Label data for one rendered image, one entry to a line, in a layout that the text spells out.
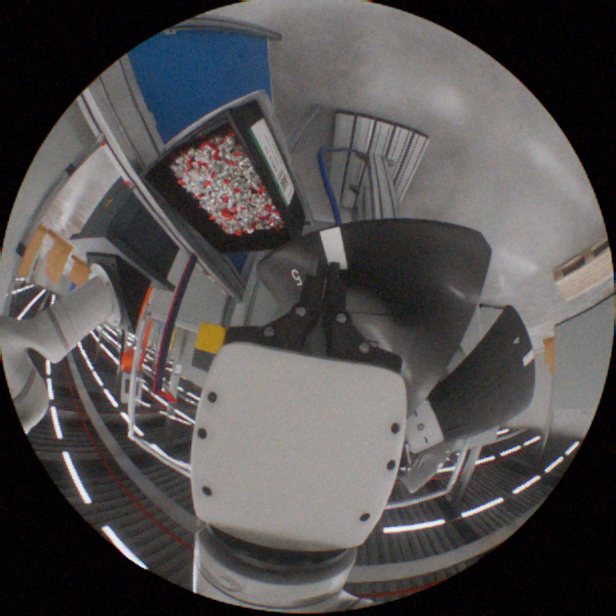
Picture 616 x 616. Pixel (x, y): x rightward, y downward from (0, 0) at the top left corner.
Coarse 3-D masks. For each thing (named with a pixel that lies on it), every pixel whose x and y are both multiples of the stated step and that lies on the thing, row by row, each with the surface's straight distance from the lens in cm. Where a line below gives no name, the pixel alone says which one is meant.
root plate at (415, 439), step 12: (420, 408) 36; (432, 408) 36; (408, 420) 36; (420, 420) 36; (432, 420) 36; (408, 432) 37; (420, 432) 37; (432, 432) 37; (408, 444) 37; (420, 444) 38; (432, 444) 38
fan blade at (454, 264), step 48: (384, 240) 13; (432, 240) 13; (480, 240) 14; (288, 288) 20; (384, 288) 14; (432, 288) 13; (480, 288) 14; (384, 336) 15; (432, 336) 15; (432, 384) 18
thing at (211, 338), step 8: (200, 328) 65; (208, 328) 63; (216, 328) 62; (224, 328) 60; (200, 336) 64; (208, 336) 63; (216, 336) 61; (224, 336) 60; (200, 344) 64; (208, 344) 62; (216, 344) 61; (208, 352) 63; (216, 352) 61
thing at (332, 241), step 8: (320, 232) 15; (328, 232) 15; (336, 232) 14; (328, 240) 15; (336, 240) 14; (328, 248) 15; (336, 248) 14; (328, 256) 15; (336, 256) 15; (344, 256) 14; (344, 264) 14
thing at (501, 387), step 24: (504, 312) 38; (504, 336) 38; (528, 336) 42; (480, 360) 36; (504, 360) 39; (456, 384) 36; (480, 384) 37; (504, 384) 40; (528, 384) 45; (456, 408) 36; (480, 408) 38; (504, 408) 42; (456, 432) 38; (480, 432) 41
